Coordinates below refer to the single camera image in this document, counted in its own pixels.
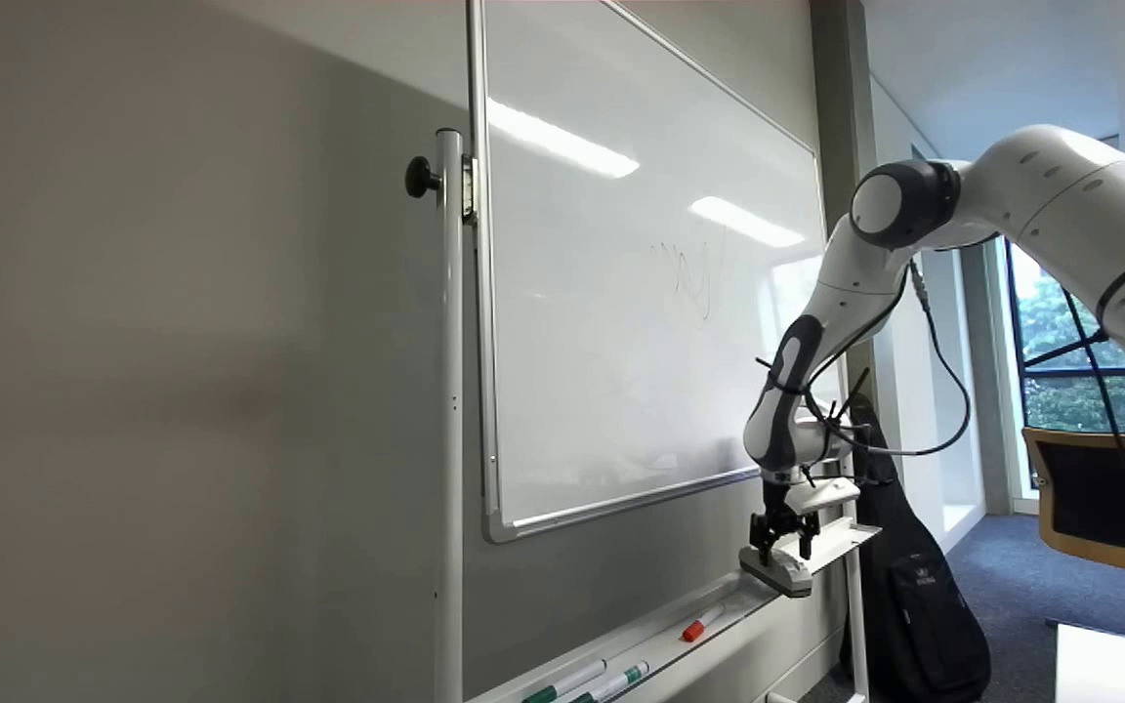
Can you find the large whiteboard panel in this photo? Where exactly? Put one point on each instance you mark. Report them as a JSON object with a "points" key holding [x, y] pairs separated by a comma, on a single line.
{"points": [[627, 298]]}

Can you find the green capped marker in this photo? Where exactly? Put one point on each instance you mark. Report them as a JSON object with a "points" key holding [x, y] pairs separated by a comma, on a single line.
{"points": [[564, 682], [622, 678]]}

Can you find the white marker tray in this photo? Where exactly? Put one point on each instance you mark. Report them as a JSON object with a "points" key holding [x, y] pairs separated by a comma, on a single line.
{"points": [[704, 626]]}

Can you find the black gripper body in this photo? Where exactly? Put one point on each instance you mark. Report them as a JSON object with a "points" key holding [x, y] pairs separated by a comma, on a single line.
{"points": [[782, 509]]}

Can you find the black stand knob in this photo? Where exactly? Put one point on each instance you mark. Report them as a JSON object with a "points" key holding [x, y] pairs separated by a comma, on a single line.
{"points": [[424, 177]]}

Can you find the white table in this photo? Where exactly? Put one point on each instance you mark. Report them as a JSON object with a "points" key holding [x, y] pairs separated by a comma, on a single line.
{"points": [[1114, 666]]}

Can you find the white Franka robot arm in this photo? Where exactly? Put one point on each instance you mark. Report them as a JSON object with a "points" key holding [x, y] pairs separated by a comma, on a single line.
{"points": [[1034, 195]]}

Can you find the black framed window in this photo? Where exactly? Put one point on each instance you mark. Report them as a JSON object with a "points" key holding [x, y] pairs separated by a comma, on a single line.
{"points": [[1074, 353]]}

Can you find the black soft bag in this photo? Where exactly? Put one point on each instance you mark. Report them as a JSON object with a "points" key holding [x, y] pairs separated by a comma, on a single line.
{"points": [[928, 599]]}

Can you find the grey whiteboard eraser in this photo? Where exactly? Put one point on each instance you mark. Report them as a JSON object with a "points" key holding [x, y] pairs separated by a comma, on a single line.
{"points": [[781, 567]]}

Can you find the wooden chair with black back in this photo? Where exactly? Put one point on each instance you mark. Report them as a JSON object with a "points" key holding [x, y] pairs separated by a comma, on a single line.
{"points": [[1094, 500]]}

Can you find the red capped marker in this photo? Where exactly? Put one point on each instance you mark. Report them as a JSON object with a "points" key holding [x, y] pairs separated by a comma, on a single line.
{"points": [[695, 629]]}

